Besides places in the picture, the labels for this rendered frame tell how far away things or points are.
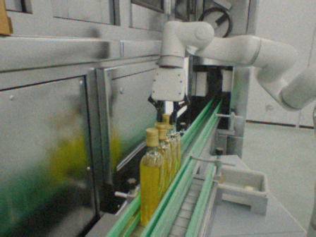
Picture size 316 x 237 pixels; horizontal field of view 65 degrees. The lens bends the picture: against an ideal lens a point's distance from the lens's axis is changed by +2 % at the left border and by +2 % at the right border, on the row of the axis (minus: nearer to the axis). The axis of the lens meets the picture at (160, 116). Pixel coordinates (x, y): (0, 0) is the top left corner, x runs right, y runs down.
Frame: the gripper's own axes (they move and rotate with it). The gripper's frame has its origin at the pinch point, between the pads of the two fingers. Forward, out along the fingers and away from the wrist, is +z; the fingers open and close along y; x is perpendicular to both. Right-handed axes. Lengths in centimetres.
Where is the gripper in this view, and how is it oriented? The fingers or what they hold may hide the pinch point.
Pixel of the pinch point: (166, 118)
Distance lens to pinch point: 75.4
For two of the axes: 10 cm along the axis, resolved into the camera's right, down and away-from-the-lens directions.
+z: -0.9, 10.0, 0.5
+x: 3.3, -0.2, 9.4
